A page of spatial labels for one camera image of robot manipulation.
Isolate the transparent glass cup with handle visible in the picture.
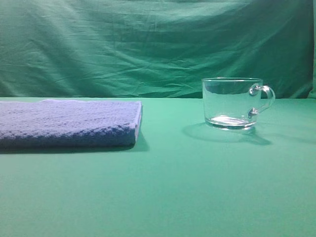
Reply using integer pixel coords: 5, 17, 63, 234
201, 77, 276, 129

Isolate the folded blue towel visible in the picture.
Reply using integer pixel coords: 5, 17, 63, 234
0, 99, 142, 149

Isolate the green backdrop cloth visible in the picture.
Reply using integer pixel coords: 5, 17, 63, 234
0, 0, 316, 98

